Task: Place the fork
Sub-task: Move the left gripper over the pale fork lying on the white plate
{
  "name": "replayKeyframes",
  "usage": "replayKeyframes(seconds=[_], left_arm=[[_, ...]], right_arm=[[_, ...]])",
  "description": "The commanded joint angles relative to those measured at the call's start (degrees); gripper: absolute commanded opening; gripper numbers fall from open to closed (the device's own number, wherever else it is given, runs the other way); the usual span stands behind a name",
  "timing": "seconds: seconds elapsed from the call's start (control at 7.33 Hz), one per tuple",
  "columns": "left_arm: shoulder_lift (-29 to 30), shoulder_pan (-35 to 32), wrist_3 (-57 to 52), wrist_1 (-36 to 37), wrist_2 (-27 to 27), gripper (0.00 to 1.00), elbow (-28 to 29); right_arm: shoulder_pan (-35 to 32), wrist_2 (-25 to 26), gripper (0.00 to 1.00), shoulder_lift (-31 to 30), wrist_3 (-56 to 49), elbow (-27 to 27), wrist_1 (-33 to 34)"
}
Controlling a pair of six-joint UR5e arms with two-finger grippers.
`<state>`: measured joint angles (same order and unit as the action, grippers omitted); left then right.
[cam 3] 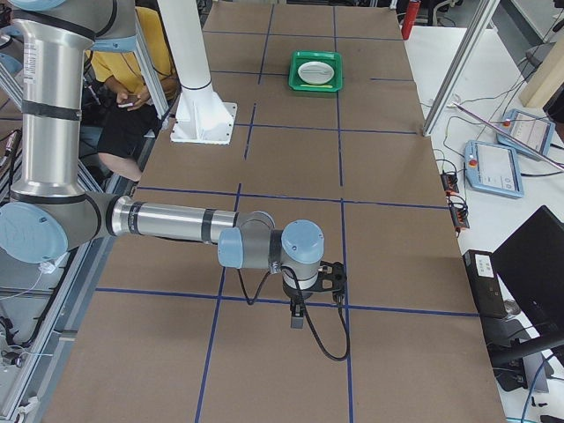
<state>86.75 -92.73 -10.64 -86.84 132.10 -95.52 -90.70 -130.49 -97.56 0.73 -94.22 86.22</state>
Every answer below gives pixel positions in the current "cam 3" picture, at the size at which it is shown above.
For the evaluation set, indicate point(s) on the person in yellow shirt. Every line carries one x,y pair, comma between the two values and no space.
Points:
125,128

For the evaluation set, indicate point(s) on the black mini computer box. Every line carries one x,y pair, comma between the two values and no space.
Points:
484,283

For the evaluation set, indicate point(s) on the aluminium frame post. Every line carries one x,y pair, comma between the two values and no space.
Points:
471,38

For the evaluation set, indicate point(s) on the orange black adapter lower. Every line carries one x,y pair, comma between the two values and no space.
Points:
459,211

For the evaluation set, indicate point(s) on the orange black adapter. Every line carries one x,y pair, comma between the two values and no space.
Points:
459,211
449,183

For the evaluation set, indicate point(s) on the white fork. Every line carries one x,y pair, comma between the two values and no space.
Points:
315,72

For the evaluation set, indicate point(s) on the green plastic tray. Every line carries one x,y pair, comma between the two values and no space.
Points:
299,57

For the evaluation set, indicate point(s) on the white plate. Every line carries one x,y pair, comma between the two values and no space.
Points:
316,79

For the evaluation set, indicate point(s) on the wooden board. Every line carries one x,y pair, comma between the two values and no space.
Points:
547,79

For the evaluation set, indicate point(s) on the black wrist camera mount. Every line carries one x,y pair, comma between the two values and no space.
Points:
332,278

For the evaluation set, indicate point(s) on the blue teach pendant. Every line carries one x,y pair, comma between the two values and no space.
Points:
536,132
493,168

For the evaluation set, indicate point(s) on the red fire extinguisher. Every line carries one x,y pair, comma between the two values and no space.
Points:
410,16

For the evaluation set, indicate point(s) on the orange black adapter upper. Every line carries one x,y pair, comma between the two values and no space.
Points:
449,183

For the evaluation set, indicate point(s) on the metal rod on table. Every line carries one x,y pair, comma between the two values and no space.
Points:
507,135

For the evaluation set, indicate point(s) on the near blue teach pendant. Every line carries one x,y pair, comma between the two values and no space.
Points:
493,168

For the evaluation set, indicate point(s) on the black monitor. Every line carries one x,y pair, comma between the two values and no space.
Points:
530,264

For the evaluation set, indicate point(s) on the far blue teach pendant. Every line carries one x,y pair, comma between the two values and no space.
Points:
536,132

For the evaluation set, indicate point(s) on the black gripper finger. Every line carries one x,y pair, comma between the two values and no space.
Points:
297,315

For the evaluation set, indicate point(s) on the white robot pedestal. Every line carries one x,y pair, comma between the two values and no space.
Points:
201,117

